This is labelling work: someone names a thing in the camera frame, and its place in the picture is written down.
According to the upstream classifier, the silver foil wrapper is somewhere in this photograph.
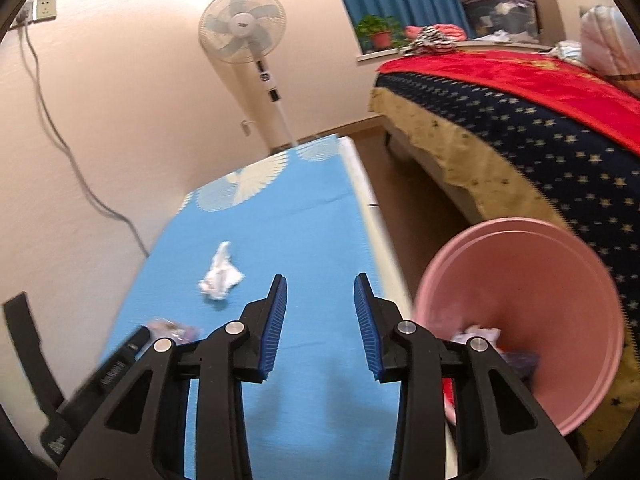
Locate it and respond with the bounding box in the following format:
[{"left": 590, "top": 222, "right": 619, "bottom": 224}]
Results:
[{"left": 451, "top": 324, "right": 502, "bottom": 347}]

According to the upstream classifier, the pink cloth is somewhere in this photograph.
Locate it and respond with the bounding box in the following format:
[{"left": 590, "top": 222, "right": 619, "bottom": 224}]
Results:
[{"left": 405, "top": 23, "right": 469, "bottom": 44}]

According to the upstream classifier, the clear plastic packet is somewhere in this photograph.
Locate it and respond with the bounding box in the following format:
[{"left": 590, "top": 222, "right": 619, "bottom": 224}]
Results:
[{"left": 147, "top": 316, "right": 202, "bottom": 347}]

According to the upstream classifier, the plaid pillow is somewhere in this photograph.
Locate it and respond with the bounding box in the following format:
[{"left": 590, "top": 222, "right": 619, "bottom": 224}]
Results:
[{"left": 580, "top": 5, "right": 640, "bottom": 82}]

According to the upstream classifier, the potted green plant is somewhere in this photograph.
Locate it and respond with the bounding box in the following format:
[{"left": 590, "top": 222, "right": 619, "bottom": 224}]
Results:
[{"left": 354, "top": 14, "right": 409, "bottom": 54}]

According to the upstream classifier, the window sill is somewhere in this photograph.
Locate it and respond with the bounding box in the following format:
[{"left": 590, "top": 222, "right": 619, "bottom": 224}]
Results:
[{"left": 356, "top": 40, "right": 551, "bottom": 65}]

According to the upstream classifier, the red blanket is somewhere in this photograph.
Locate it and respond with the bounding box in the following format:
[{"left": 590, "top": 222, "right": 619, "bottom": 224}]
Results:
[{"left": 377, "top": 50, "right": 640, "bottom": 157}]

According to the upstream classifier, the white standing fan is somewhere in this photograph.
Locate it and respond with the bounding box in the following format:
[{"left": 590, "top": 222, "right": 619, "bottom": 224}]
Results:
[{"left": 198, "top": 0, "right": 297, "bottom": 154}]

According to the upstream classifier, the white crumpled tissue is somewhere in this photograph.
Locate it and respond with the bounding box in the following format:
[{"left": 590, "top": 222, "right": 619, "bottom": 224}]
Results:
[{"left": 197, "top": 241, "right": 246, "bottom": 303}]

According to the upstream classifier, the clear storage box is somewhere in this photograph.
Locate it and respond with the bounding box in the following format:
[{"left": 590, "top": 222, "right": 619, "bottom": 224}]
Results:
[{"left": 462, "top": 0, "right": 541, "bottom": 42}]

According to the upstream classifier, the blue table mat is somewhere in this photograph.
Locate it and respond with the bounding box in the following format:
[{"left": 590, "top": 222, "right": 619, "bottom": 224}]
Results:
[{"left": 97, "top": 136, "right": 417, "bottom": 480}]

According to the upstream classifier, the black white striped cloth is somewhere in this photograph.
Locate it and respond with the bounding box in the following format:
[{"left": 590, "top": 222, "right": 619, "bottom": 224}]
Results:
[{"left": 400, "top": 30, "right": 459, "bottom": 57}]

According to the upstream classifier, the pink plastic basin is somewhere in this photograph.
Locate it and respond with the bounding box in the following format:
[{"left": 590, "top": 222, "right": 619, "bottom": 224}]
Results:
[{"left": 414, "top": 217, "right": 626, "bottom": 438}]

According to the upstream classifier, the light striped cloth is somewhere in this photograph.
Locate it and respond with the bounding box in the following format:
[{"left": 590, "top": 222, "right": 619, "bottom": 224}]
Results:
[{"left": 550, "top": 40, "right": 584, "bottom": 62}]

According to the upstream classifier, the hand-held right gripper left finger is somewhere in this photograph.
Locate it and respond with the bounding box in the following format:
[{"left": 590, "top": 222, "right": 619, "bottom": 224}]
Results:
[{"left": 57, "top": 274, "right": 289, "bottom": 480}]

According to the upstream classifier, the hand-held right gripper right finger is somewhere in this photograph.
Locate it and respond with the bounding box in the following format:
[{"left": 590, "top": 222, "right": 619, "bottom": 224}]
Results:
[{"left": 353, "top": 272, "right": 586, "bottom": 480}]

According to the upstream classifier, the red plastic bag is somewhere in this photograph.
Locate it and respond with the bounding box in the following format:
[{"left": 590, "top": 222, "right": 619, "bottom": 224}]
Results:
[{"left": 442, "top": 376, "right": 459, "bottom": 427}]

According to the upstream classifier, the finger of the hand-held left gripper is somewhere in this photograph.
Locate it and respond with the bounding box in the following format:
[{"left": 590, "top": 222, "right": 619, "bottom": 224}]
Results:
[{"left": 54, "top": 325, "right": 153, "bottom": 432}]

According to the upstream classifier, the white table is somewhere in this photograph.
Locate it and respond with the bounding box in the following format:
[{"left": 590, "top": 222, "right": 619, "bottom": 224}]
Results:
[{"left": 337, "top": 135, "right": 461, "bottom": 480}]

